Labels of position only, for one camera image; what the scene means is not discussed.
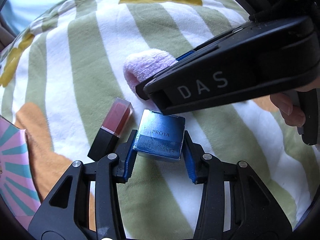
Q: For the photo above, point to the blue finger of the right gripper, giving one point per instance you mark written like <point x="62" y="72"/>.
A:
<point x="185" y="55"/>

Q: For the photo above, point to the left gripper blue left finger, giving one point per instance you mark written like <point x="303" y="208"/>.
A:
<point x="131" y="154"/>

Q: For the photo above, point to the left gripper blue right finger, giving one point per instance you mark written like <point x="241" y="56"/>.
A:
<point x="190" y="158"/>

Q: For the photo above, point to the blue Proya box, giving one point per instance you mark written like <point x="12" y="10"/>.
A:
<point x="160" y="136"/>

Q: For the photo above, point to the pink fluffy sock roll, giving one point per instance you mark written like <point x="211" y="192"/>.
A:
<point x="142" y="65"/>

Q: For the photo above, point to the person's right hand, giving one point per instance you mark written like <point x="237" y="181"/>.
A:
<point x="292" y="115"/>

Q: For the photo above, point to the red lipstick black cap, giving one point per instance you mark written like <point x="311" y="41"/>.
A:
<point x="109" y="133"/>

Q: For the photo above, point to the open cardboard box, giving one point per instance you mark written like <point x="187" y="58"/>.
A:
<point x="17" y="187"/>

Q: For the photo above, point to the left brown curtain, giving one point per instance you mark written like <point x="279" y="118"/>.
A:
<point x="6" y="34"/>

